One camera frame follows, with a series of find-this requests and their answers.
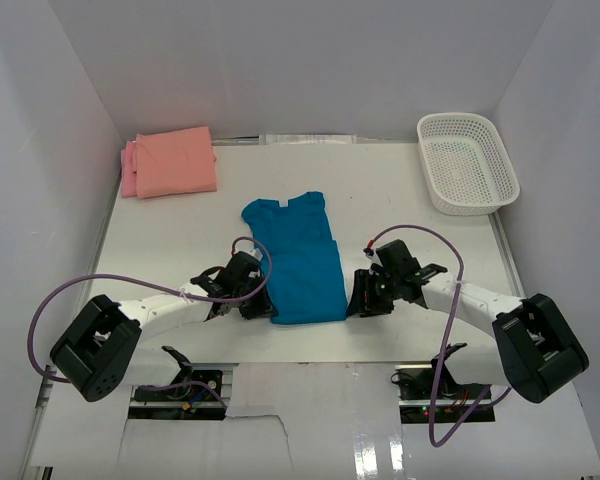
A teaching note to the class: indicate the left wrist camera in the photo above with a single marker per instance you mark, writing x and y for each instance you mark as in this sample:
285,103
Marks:
252,256

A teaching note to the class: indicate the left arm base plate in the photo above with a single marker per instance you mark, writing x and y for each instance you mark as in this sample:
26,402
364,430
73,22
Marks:
194,399

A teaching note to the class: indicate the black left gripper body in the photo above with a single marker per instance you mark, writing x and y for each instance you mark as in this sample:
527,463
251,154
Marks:
254,306

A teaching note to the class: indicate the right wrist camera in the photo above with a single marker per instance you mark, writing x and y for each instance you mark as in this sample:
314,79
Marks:
375,267

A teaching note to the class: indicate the white paper sheet at back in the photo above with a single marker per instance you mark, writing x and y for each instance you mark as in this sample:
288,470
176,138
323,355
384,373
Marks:
306,139

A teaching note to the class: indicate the folded pink t shirt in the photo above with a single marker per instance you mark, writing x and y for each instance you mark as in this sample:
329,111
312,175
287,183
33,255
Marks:
128,172

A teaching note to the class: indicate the white perforated plastic basket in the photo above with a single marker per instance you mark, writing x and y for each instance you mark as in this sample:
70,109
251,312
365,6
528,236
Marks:
466,167

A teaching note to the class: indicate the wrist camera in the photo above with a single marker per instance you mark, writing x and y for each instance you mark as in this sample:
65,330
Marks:
375,267
252,256

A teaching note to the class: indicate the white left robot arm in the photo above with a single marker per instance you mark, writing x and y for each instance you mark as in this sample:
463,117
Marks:
101,347

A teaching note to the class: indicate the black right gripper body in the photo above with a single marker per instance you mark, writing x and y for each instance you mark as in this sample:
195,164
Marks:
380,290

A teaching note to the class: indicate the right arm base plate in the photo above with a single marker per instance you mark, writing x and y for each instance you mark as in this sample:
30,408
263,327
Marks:
414,383

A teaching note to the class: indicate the folded salmon t shirt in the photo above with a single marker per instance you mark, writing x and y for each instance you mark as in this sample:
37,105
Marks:
174,163

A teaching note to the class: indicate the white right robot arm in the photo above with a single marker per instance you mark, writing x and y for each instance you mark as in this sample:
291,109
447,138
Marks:
534,350

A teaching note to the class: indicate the blue t shirt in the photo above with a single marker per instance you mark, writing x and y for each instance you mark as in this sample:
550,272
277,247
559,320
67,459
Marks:
306,283

